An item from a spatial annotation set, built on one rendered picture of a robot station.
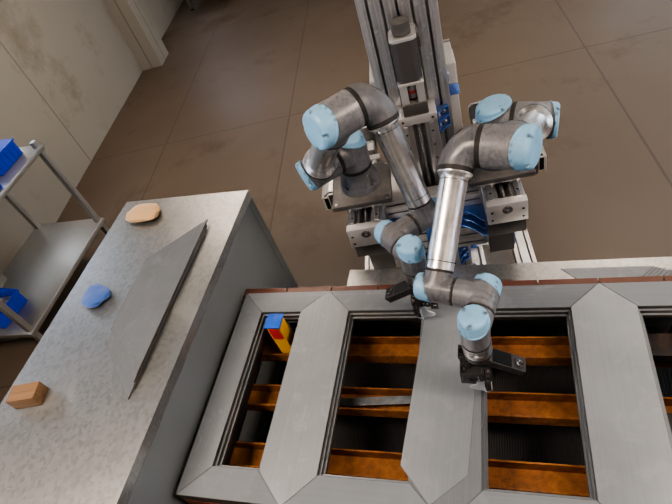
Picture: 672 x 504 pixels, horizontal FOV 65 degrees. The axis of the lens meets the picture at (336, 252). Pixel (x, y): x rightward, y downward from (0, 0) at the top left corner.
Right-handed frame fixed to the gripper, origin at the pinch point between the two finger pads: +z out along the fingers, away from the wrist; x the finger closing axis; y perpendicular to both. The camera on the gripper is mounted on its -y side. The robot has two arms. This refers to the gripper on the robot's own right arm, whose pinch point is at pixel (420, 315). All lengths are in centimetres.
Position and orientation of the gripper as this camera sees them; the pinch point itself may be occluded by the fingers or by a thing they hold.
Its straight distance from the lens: 174.8
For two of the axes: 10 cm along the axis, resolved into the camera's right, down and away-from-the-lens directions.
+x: 1.7, -7.5, 6.4
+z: 2.7, 6.6, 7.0
